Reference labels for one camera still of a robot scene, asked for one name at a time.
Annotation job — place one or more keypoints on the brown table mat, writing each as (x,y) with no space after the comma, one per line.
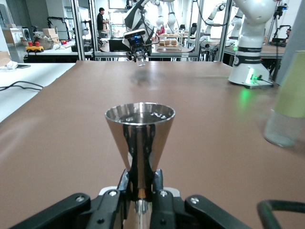
(214,143)

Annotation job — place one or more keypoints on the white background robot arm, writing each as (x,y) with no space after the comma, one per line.
(210,16)

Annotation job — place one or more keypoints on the light wooden box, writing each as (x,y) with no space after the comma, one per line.
(3,58)

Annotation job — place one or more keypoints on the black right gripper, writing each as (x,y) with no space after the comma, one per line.
(137,44)

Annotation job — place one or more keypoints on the green bottle with clear base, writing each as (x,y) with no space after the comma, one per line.
(290,95)

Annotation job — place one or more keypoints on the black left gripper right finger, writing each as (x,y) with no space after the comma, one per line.
(166,212)

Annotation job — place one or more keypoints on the white rack with bread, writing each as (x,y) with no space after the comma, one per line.
(168,43)

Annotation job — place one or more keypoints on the aluminium table frame rail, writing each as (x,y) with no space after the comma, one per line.
(114,54)

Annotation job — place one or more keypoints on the brown cardboard box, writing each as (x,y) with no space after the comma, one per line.
(50,33)

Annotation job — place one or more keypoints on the person in black shirt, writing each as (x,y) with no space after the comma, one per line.
(100,21)

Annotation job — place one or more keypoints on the yellow box with red buttons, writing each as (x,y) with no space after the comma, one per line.
(34,48)

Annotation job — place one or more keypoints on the aluminium frame post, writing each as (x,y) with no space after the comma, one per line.
(78,31)

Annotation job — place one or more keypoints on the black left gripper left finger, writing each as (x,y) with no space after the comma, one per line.
(104,210)

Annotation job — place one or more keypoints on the red drink cans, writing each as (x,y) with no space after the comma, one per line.
(162,29)

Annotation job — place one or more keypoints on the steel double jigger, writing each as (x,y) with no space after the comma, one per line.
(140,143)

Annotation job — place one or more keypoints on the dark smartphone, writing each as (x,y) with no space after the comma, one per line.
(23,66)

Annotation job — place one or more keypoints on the beige cloth bag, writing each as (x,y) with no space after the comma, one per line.
(44,40)

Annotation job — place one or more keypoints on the black equipment box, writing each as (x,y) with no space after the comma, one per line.
(118,45)

